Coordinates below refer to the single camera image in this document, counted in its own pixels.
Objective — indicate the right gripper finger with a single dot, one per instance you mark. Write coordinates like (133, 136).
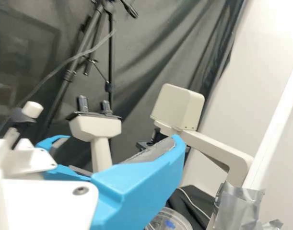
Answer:
(141, 187)

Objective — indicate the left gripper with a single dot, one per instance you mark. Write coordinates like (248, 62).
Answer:
(28, 158)

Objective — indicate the petri dish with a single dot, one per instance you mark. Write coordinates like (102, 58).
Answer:
(177, 219)

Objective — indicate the black tripod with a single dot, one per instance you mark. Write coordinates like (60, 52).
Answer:
(69, 74)

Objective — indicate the cream microscope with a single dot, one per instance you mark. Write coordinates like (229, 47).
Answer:
(175, 105)

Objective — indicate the white pipette stand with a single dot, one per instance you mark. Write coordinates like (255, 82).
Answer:
(239, 206)

